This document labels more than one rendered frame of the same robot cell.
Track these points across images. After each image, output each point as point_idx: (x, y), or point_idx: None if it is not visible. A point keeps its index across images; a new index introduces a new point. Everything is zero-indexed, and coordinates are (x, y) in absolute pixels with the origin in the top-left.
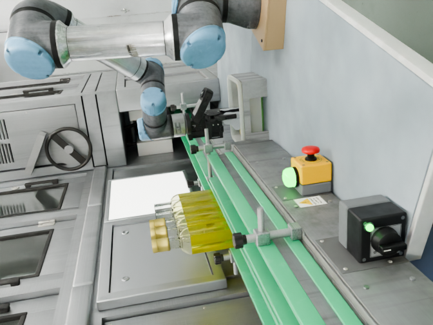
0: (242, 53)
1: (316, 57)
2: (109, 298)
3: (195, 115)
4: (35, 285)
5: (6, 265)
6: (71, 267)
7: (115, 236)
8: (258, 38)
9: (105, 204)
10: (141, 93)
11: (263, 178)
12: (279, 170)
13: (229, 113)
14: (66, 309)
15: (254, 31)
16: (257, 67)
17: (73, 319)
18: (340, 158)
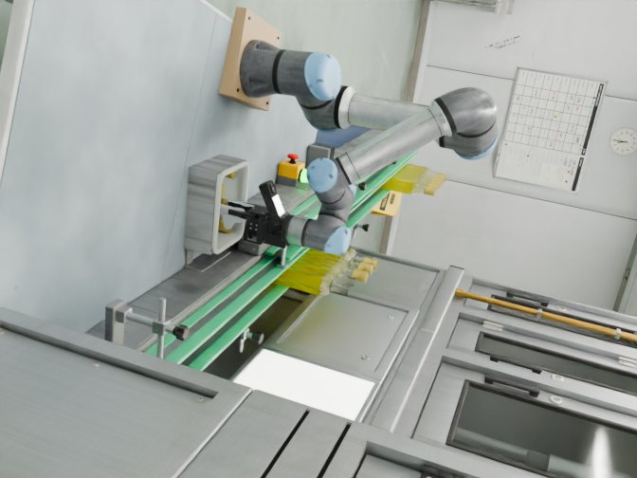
0: (161, 156)
1: (281, 100)
2: (409, 307)
3: (284, 212)
4: (467, 358)
5: (503, 413)
6: (432, 361)
7: (377, 358)
8: (260, 103)
9: (364, 413)
10: (347, 192)
11: (302, 194)
12: (282, 194)
13: (246, 205)
14: (442, 329)
15: (252, 100)
16: (202, 153)
17: (438, 310)
18: (289, 151)
